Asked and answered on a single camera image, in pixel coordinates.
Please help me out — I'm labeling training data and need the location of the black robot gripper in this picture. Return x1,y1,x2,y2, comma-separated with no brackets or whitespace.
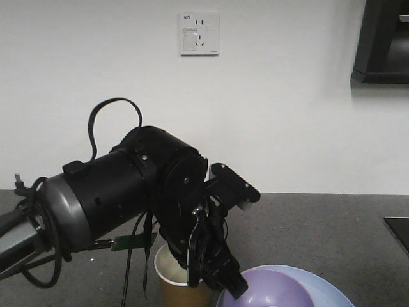
158,193,248,299

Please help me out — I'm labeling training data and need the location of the purple plastic bowl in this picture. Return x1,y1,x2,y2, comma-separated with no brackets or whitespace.
217,269,314,307

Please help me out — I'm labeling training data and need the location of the brown paper cup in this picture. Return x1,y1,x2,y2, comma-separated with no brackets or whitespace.
154,244,212,307

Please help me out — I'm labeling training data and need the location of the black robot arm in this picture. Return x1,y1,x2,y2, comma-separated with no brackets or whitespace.
1,126,260,298

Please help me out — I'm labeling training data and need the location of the light blue plate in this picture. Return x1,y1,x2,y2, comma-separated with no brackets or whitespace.
216,265,353,306

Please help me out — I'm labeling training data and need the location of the green circuit board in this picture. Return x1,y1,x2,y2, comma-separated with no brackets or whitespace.
111,233,147,251

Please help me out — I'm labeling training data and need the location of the black induction cooktop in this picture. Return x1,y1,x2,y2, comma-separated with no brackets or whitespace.
383,217,409,255

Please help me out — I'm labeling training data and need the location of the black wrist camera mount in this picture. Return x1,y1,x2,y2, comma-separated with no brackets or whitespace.
205,163,261,212

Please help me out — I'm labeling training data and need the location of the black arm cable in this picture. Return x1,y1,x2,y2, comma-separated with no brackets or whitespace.
88,97,143,162

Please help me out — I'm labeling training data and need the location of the white wall power socket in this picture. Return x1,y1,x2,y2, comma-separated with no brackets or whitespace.
179,12,220,56

